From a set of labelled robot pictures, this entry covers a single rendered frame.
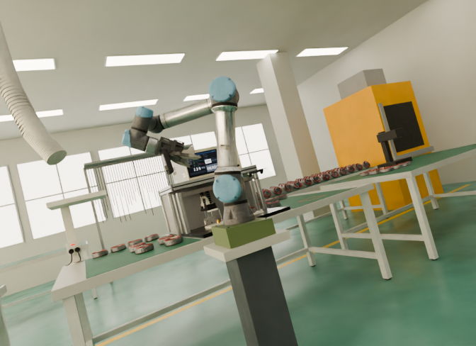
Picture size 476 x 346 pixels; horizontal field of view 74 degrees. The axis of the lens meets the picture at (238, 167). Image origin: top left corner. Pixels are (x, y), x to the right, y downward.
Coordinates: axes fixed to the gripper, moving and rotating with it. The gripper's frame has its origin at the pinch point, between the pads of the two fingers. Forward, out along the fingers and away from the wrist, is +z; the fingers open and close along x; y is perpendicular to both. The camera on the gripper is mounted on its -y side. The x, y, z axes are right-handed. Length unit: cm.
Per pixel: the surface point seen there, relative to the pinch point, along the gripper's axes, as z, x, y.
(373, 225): 153, 48, 13
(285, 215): 71, 38, -2
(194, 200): 20, 84, 4
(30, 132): -109, 126, 33
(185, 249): 11, 36, -36
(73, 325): -32, 40, -80
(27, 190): -234, 673, 78
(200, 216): 27, 86, -6
